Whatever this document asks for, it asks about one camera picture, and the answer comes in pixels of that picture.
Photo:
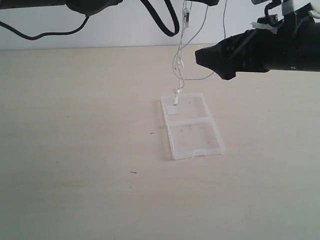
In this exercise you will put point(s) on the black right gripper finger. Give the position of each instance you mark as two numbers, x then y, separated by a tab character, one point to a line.
221	55
226	73

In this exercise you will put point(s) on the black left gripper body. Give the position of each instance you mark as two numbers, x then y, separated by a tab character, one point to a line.
209	3

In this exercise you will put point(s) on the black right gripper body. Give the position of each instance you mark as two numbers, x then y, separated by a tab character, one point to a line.
295	47

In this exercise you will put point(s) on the white wired earphones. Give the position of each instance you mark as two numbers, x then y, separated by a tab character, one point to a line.
177	60

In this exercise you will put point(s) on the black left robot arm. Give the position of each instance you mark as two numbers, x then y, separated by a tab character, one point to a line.
85	7

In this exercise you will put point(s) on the clear plastic storage case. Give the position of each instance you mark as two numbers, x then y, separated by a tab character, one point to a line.
191	129

